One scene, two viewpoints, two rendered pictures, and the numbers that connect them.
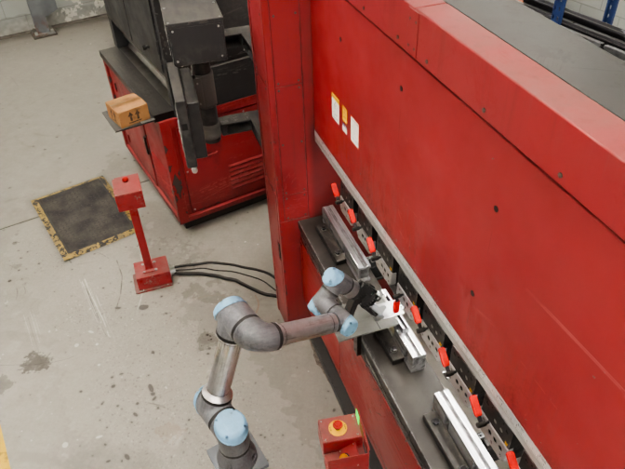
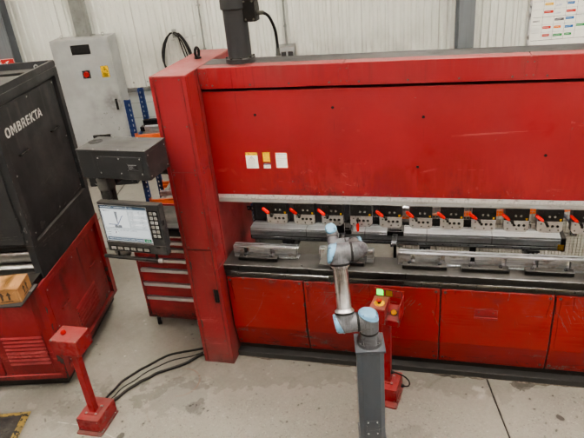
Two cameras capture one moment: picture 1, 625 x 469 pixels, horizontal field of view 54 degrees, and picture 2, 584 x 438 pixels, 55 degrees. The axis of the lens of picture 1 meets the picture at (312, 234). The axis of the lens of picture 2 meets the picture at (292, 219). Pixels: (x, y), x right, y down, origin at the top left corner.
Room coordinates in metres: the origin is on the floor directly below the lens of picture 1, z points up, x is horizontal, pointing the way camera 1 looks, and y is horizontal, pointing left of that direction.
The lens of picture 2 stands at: (0.09, 2.78, 3.02)
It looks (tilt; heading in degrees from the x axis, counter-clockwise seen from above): 27 degrees down; 304
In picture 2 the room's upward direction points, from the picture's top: 6 degrees counter-clockwise
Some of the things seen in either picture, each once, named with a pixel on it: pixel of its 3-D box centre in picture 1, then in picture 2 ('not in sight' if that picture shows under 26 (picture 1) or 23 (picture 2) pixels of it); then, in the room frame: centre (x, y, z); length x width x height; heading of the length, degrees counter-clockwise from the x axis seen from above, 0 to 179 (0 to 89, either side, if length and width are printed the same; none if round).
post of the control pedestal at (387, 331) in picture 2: not in sight; (387, 349); (1.32, -0.08, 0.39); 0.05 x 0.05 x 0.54; 9
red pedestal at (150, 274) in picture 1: (139, 234); (83, 378); (3.06, 1.10, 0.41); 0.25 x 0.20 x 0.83; 108
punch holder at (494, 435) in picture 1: (505, 424); (451, 215); (1.04, -0.56, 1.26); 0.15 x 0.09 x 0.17; 18
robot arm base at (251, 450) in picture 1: (235, 449); (368, 335); (1.26, 0.32, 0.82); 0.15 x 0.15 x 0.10
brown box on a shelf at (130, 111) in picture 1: (126, 108); (6, 289); (3.55, 1.15, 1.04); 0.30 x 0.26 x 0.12; 29
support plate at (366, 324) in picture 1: (360, 317); (335, 255); (1.74, -0.19, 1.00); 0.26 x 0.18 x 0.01; 108
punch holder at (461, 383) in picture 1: (472, 373); (421, 215); (1.23, -0.50, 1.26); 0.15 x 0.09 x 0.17; 18
